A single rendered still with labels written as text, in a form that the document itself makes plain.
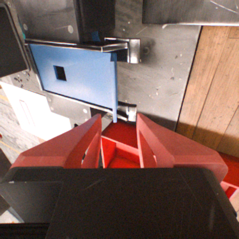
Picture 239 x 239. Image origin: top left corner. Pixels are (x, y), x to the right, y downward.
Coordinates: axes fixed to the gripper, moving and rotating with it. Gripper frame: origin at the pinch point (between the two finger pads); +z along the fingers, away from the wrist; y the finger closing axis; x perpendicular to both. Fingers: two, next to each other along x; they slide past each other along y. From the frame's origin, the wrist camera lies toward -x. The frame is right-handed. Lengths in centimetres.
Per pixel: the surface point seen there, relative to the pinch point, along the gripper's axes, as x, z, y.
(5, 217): 429, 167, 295
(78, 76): -0.3, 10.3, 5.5
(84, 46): -4.2, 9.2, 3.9
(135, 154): 20.5, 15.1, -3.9
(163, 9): -7.6, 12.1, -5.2
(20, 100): 17, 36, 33
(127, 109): 3.0, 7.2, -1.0
